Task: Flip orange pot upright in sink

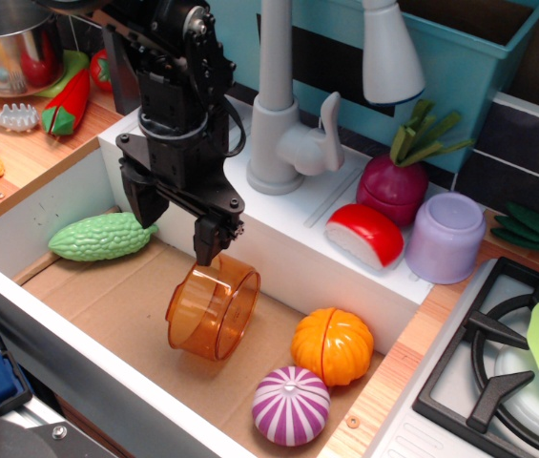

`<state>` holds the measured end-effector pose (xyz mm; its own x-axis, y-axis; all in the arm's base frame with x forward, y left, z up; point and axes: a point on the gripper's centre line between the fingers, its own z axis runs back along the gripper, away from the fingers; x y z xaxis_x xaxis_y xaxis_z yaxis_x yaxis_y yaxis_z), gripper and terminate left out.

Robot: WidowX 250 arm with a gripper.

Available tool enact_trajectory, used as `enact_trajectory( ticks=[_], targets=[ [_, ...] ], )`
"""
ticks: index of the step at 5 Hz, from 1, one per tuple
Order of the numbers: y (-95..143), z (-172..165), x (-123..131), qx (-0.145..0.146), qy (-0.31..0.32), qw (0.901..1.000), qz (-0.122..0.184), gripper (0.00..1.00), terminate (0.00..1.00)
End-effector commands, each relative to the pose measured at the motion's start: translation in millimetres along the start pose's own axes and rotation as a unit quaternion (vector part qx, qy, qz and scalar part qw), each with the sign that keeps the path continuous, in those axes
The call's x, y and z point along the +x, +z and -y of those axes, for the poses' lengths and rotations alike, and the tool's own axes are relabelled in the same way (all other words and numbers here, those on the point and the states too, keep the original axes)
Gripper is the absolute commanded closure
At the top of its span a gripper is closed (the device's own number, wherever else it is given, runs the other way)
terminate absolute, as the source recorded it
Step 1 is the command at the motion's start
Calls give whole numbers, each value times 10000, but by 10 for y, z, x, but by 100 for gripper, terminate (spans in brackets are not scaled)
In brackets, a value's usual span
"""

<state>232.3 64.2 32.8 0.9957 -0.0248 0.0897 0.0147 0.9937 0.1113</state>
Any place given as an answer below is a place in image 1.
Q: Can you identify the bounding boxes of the transparent orange plastic pot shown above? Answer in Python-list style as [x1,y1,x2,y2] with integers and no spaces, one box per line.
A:
[165,254,260,362]

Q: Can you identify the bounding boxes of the grey toy faucet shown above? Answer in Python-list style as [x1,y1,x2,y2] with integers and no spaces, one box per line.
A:
[245,0,426,197]

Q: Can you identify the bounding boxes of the green toy leaves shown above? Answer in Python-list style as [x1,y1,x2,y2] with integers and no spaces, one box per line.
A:
[490,201,539,251]

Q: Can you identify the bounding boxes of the purple striped toy onion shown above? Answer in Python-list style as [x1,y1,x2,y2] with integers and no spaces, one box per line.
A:
[252,366,331,447]

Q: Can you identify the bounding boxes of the orange toy pumpkin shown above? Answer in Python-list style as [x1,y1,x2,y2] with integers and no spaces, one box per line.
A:
[290,307,374,386]

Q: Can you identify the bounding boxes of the shiny steel pot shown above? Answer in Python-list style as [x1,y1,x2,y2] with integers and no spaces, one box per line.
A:
[0,0,65,97]

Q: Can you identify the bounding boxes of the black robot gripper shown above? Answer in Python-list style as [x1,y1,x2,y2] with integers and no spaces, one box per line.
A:
[116,71,243,266]

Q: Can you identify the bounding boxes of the black toy stove grate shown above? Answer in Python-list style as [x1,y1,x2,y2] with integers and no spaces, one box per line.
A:
[412,258,539,457]

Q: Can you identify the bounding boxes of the lavender plastic cup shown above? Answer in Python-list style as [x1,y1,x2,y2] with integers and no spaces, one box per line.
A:
[404,192,486,284]

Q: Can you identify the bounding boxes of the white plastic pasta spoon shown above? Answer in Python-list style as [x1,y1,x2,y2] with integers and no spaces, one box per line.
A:
[0,103,40,133]

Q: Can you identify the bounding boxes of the dark red toy beet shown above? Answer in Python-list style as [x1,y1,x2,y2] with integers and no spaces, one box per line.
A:
[356,99,473,227]

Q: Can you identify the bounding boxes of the red white toy apple slice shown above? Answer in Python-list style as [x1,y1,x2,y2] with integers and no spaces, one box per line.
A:
[324,203,404,270]

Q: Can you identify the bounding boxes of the red toy chili pepper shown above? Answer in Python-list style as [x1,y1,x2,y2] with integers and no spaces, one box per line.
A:
[41,69,91,136]

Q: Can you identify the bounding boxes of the red toy tomato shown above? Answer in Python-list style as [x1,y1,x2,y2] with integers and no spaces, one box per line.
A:
[90,49,113,93]

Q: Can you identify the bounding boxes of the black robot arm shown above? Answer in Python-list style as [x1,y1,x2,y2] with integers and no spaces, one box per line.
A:
[104,1,246,266]

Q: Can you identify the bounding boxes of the teal plastic bin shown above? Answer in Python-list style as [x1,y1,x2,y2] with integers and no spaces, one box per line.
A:
[211,1,539,183]

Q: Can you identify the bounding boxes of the green toy bitter gourd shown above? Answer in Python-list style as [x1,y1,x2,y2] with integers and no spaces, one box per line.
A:
[48,212,158,261]

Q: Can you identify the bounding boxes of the white toy sink basin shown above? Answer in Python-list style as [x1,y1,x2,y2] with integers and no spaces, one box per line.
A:
[0,116,440,457]

